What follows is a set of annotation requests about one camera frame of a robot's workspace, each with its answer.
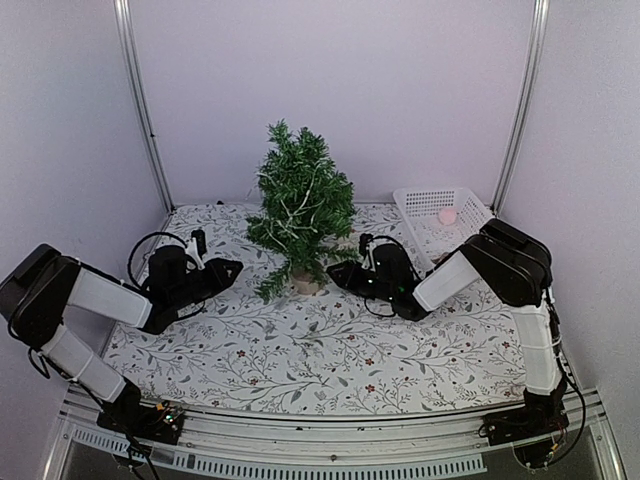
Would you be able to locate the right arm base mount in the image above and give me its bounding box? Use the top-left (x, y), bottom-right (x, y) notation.
top-left (477, 407), bottom-right (569, 469)

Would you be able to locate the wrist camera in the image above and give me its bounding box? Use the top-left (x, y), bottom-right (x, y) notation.
top-left (359, 233), bottom-right (373, 257)
top-left (191, 229), bottom-right (207, 257)

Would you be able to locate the small green christmas tree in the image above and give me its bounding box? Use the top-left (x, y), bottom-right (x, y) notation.
top-left (246, 119), bottom-right (357, 302)

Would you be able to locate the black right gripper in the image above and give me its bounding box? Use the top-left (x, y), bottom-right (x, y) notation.
top-left (327, 259), bottom-right (396, 303)

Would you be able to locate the pink pompom ornament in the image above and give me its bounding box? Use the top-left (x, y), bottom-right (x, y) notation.
top-left (437, 208), bottom-right (457, 226)

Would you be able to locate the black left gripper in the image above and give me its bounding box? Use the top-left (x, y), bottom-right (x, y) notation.
top-left (169, 258), bottom-right (243, 311)

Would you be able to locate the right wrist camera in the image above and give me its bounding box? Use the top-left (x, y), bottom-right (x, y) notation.
top-left (359, 233), bottom-right (373, 257)

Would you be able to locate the front aluminium rail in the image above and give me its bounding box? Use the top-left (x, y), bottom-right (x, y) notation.
top-left (43, 389), bottom-right (628, 479)

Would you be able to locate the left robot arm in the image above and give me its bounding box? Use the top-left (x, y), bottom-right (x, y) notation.
top-left (1, 230), bottom-right (243, 434)

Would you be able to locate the clear led light string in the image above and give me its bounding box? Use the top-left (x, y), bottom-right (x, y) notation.
top-left (247, 159), bottom-right (346, 246)

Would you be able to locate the left aluminium frame post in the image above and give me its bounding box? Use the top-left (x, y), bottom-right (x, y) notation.
top-left (113, 0), bottom-right (175, 213)

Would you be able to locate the right aluminium frame post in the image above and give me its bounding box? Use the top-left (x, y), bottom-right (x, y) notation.
top-left (490, 0), bottom-right (551, 216)

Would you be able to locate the white plastic basket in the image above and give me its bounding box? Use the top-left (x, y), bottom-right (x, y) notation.
top-left (393, 187), bottom-right (494, 269)

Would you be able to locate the aluminium frame post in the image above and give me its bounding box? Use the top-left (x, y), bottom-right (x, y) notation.
top-left (113, 0), bottom-right (175, 213)
top-left (490, 0), bottom-right (551, 216)

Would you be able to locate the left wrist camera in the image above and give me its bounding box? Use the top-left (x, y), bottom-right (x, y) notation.
top-left (191, 229), bottom-right (207, 257)

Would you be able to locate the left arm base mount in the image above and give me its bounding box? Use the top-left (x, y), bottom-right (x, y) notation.
top-left (97, 402), bottom-right (185, 445)

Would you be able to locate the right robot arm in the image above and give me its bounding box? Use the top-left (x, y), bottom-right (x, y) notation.
top-left (326, 218), bottom-right (569, 442)

